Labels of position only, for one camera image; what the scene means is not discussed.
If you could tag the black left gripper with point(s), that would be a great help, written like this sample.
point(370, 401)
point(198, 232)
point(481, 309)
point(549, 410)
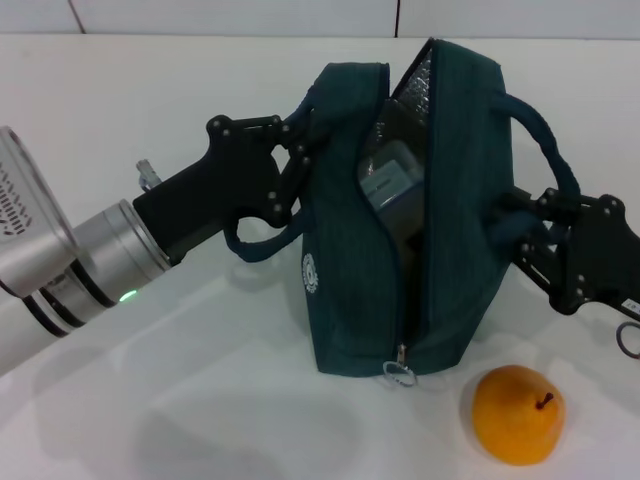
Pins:
point(215, 200)

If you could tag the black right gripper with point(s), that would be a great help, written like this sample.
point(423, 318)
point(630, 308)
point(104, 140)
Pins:
point(605, 260)

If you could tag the clear blue-rimmed food container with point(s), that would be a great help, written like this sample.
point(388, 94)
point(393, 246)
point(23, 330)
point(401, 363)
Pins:
point(390, 180)

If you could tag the orange pear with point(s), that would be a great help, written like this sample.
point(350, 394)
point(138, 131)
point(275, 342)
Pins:
point(515, 415)

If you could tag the dark blue lunch bag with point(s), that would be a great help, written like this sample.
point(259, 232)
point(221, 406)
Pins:
point(345, 280)

